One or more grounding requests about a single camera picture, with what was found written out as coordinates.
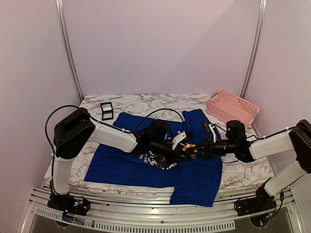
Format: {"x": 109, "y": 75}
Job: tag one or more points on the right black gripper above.
{"x": 207, "y": 148}

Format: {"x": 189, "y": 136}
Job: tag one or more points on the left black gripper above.
{"x": 176, "y": 156}

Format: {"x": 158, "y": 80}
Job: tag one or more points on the orange yellow flower brooch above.
{"x": 190, "y": 150}

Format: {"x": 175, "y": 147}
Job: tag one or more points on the blue printed t-shirt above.
{"x": 195, "y": 182}

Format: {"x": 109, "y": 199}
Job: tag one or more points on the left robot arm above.
{"x": 78, "y": 128}

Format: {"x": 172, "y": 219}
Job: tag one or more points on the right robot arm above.
{"x": 296, "y": 138}

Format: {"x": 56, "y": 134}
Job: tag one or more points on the black brooch display box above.
{"x": 107, "y": 111}

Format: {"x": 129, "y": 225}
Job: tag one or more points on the pink plastic basket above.
{"x": 226, "y": 106}

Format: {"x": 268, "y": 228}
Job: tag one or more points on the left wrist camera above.
{"x": 181, "y": 137}

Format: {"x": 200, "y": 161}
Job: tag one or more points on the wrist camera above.
{"x": 209, "y": 130}
{"x": 181, "y": 137}

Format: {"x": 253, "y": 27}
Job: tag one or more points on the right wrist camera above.
{"x": 209, "y": 130}

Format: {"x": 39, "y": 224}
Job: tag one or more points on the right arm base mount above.
{"x": 259, "y": 203}

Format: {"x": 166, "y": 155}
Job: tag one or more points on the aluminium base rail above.
{"x": 151, "y": 212}

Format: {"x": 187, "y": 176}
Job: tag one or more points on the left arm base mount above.
{"x": 69, "y": 204}

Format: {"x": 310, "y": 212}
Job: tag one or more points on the left aluminium frame post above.
{"x": 67, "y": 47}

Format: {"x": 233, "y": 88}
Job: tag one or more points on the aluminium frame post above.
{"x": 255, "y": 47}
{"x": 67, "y": 47}

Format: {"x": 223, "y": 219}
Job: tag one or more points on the right aluminium frame post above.
{"x": 255, "y": 47}

